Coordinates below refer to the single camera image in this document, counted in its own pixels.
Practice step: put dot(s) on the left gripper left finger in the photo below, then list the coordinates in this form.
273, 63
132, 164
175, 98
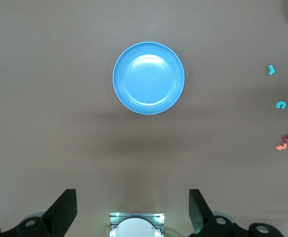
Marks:
59, 217

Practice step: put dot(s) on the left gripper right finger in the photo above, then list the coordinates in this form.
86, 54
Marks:
203, 222

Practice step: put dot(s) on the teal foam letter c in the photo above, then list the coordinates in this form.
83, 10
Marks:
277, 105

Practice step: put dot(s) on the teal foam letter r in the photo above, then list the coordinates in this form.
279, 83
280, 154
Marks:
271, 70

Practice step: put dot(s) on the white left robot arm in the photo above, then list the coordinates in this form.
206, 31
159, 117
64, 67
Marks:
137, 229

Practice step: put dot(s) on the orange foam letter t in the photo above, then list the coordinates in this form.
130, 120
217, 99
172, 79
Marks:
280, 147

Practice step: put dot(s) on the brown table cover mat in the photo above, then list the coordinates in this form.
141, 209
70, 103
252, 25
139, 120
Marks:
47, 98

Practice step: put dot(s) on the blue plate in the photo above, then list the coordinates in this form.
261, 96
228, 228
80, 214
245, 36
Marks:
148, 79

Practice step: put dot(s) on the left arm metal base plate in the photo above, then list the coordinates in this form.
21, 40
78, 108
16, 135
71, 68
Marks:
113, 216

